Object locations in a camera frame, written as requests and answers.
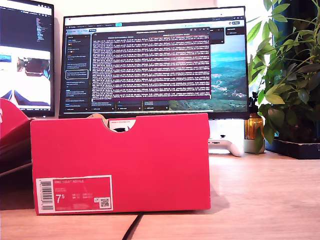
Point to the red cardboard shoebox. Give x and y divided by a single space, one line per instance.
125 162

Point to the wide black Huawei monitor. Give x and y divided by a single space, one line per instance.
150 65

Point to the white game controller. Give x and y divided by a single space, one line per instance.
235 150

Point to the pale round pot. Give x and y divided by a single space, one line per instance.
250 146

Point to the amber glass pump bottle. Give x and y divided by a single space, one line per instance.
253 125

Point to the green leafy potted plant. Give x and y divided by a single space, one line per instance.
287 90

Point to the dark rectangular planter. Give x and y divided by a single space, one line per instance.
295 150

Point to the narrow black computer monitor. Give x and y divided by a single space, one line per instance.
25 37

